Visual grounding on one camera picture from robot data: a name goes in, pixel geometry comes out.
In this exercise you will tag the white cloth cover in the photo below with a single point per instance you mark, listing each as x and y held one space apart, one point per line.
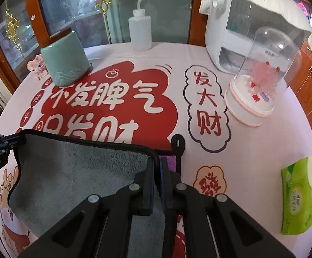
266 2

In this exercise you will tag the grey towel with black edge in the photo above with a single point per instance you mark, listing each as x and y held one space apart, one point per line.
77 166

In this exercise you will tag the clear dome with pink figurine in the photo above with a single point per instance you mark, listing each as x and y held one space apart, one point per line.
255 104

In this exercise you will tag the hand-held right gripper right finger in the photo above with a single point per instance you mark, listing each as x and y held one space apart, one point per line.
169 190

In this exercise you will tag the wooden framed glass door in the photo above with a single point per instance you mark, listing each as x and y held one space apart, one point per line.
34 10

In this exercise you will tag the green tissue pack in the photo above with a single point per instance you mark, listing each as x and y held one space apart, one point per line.
301 193

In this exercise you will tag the white countertop appliance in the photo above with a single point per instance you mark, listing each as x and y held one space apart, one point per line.
217 40

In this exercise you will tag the printed red and white tablecloth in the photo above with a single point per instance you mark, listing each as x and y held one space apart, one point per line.
177 91

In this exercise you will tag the white squeeze wash bottle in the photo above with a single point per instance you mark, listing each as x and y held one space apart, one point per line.
139 32

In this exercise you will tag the teal ceramic cup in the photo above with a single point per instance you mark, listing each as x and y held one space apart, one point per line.
64 56

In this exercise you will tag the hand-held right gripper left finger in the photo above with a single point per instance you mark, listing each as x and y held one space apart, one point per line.
144 190

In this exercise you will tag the gold metal ornament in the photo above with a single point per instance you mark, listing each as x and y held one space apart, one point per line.
12 24

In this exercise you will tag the small pink toy figure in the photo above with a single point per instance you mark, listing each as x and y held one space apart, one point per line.
37 68

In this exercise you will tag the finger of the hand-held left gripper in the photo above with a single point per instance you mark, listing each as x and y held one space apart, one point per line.
10 140

